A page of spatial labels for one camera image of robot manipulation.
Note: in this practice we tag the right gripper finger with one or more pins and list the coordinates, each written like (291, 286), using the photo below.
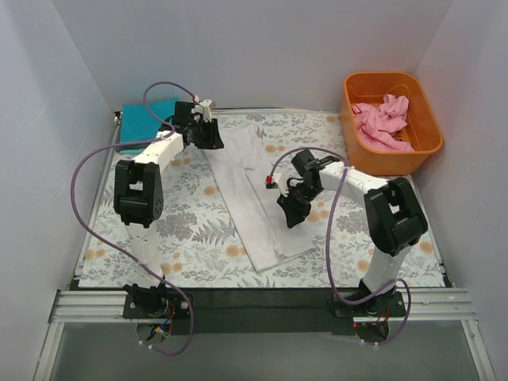
(299, 213)
(285, 206)

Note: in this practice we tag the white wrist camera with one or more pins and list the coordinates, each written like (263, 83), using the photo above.
(278, 181)
(204, 109)

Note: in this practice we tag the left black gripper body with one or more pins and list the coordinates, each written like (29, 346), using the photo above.
(205, 132)

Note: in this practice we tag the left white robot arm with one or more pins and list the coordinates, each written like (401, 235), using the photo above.
(139, 196)

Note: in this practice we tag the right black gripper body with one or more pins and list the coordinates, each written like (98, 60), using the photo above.
(296, 199)

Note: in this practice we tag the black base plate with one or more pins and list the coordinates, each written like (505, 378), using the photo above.
(260, 310)

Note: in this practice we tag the orange plastic basket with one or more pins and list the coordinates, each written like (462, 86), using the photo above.
(422, 130)

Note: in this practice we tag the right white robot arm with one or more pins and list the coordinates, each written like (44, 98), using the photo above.
(395, 218)

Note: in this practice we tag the pink t shirt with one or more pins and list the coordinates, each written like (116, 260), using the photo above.
(377, 125)

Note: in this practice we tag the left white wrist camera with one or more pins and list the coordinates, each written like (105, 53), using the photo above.
(204, 109)

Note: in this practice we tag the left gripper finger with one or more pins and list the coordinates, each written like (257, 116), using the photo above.
(214, 130)
(213, 144)

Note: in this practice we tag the white t shirt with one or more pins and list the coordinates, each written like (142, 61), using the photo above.
(240, 169)

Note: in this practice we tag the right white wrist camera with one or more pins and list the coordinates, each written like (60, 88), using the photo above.
(278, 181)

